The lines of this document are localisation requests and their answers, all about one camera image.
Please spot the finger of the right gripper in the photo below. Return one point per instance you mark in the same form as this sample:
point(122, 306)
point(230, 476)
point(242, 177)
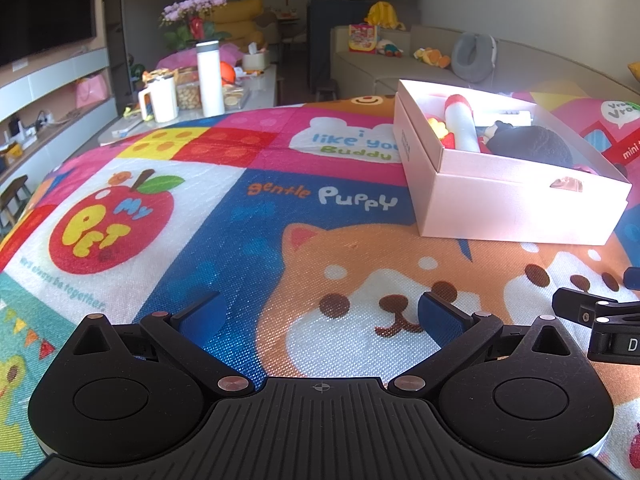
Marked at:
point(584, 308)
point(631, 277)

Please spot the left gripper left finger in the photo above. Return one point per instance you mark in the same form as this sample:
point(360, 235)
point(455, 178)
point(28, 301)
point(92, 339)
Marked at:
point(180, 337)

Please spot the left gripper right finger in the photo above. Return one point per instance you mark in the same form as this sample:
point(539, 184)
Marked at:
point(462, 339)

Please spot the black plush toy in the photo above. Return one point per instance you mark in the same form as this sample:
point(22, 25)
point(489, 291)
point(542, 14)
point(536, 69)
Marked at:
point(533, 143)

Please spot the white red foam rocket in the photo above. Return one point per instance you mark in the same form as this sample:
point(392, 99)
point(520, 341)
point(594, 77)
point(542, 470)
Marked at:
point(459, 121)

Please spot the white battery charger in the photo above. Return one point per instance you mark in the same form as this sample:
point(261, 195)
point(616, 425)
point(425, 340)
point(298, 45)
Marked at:
point(515, 118)

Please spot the yellow corn toy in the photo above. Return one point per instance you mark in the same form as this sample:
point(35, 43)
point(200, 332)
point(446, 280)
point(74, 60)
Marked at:
point(445, 137)

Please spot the colourful cartoon play mat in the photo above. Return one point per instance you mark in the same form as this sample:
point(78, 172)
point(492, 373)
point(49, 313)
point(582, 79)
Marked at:
point(293, 227)

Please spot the pink cardboard box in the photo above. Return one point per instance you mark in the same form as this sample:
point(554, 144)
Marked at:
point(482, 196)

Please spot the yellow cushion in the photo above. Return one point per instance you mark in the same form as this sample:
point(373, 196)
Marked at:
point(634, 68)

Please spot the snack jar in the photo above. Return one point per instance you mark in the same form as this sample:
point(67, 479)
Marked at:
point(188, 89)

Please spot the grey neck pillow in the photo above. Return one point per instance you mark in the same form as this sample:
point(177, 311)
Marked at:
point(474, 57)

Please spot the orange plush toy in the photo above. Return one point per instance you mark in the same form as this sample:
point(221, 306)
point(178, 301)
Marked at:
point(432, 57)

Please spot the tissue box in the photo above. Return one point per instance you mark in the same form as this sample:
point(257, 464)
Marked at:
point(256, 59)

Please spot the white tall thermos bottle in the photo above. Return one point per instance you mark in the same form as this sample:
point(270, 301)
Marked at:
point(209, 74)

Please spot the beige sofa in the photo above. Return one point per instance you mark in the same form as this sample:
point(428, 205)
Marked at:
point(519, 68)

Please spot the colourful toy package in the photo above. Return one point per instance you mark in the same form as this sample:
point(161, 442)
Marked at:
point(362, 38)

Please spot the pink flower bouquet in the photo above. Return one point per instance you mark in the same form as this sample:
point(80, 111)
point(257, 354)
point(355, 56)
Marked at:
point(190, 22)

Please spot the yellow jacket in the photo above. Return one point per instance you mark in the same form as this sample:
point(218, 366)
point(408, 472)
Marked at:
point(384, 15)

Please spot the black television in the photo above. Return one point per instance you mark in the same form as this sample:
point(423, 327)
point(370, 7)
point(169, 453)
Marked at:
point(30, 27)

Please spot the white mug with handle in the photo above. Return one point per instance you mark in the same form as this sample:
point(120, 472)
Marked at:
point(158, 100)

